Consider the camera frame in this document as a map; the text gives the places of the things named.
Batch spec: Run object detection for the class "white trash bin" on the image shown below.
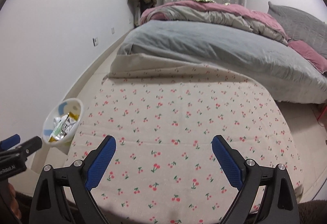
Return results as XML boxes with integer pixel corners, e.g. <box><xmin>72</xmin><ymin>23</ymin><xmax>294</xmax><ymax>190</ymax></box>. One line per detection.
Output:
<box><xmin>41</xmin><ymin>98</ymin><xmax>84</xmax><ymax>148</ymax></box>

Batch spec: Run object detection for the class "cherry-print beige rug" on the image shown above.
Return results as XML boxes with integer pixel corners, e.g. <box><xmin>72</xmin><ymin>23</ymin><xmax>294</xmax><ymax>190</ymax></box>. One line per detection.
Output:
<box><xmin>66</xmin><ymin>65</ymin><xmax>304</xmax><ymax>223</ymax></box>

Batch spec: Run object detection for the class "grey-green bed blanket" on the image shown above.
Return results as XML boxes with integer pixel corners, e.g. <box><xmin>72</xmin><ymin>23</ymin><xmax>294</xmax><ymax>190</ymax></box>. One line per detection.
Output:
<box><xmin>117</xmin><ymin>21</ymin><xmax>326</xmax><ymax>104</ymax></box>

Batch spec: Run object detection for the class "pink pillow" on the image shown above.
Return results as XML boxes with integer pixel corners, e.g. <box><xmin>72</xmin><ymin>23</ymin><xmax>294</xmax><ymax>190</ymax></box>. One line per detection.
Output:
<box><xmin>288</xmin><ymin>41</ymin><xmax>327</xmax><ymax>74</ymax></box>

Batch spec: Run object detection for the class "pink and grey quilt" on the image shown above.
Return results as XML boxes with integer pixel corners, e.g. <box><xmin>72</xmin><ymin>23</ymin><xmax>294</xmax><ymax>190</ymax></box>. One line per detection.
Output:
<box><xmin>139</xmin><ymin>0</ymin><xmax>289</xmax><ymax>45</ymax></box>

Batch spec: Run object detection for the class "grey pillow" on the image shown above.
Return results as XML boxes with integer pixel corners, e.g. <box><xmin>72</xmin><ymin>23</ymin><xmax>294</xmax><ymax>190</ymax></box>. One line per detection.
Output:
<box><xmin>268</xmin><ymin>1</ymin><xmax>327</xmax><ymax>58</ymax></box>

